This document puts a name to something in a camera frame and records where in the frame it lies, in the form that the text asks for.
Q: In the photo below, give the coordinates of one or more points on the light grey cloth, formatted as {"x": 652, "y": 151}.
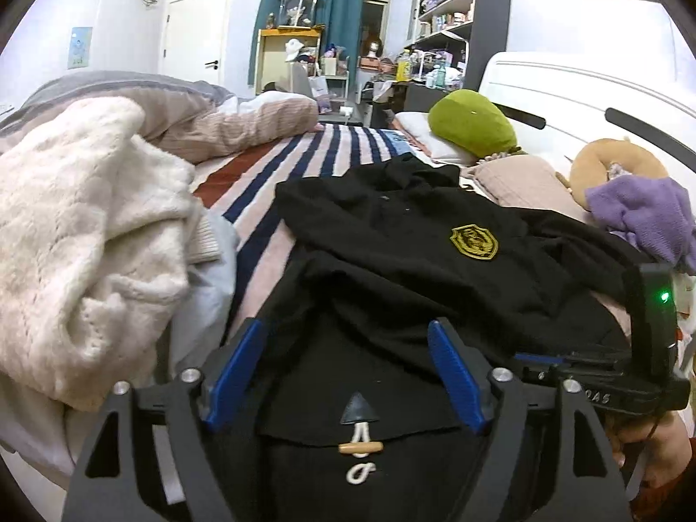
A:
{"x": 206, "y": 293}

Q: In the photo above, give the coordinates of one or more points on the striped pink navy blanket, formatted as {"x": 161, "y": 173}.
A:
{"x": 326, "y": 157}

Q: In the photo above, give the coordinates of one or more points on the small blue wall poster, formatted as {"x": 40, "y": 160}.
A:
{"x": 80, "y": 48}

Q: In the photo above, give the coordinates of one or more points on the black coat with gold badge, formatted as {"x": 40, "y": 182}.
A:
{"x": 380, "y": 261}

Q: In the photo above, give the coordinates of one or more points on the person's right hand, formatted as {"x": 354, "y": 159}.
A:
{"x": 660, "y": 446}

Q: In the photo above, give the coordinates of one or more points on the glass display case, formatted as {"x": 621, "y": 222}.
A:
{"x": 296, "y": 8}

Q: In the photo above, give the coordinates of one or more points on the grey blanket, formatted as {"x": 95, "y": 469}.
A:
{"x": 109, "y": 84}

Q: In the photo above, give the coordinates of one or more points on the yellow bottle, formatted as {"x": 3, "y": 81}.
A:
{"x": 404, "y": 68}

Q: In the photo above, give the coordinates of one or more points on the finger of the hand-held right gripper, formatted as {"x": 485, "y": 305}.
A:
{"x": 538, "y": 359}

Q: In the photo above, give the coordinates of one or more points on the white door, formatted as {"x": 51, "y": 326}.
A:
{"x": 190, "y": 32}

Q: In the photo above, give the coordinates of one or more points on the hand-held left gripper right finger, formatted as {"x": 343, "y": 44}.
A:
{"x": 454, "y": 375}

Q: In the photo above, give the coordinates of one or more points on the mannequin head with wig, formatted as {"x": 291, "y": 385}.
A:
{"x": 372, "y": 46}

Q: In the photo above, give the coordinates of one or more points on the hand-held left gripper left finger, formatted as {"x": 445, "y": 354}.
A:
{"x": 239, "y": 370}

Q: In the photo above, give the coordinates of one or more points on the cream knit sweater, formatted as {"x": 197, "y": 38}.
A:
{"x": 81, "y": 228}

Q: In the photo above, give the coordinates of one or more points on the purple cloth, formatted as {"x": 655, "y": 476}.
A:
{"x": 641, "y": 212}

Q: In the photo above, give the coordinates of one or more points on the cluttered shelf unit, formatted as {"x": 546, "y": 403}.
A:
{"x": 451, "y": 5}

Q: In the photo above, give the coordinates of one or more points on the yellow cabinet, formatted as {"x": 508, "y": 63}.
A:
{"x": 272, "y": 62}

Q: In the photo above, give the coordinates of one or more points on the window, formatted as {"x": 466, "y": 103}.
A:
{"x": 376, "y": 8}

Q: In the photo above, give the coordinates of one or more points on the white pillow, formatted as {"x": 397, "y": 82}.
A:
{"x": 416, "y": 128}

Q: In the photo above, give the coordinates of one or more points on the teal curtain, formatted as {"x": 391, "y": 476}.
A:
{"x": 342, "y": 0}

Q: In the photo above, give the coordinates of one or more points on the white bed headboard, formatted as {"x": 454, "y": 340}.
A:
{"x": 571, "y": 92}

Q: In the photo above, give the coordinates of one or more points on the green plush pillow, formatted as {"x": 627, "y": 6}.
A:
{"x": 470, "y": 122}

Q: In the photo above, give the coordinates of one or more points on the brown neck pillow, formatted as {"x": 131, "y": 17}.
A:
{"x": 592, "y": 160}

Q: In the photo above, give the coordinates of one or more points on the white hat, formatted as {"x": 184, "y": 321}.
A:
{"x": 295, "y": 49}

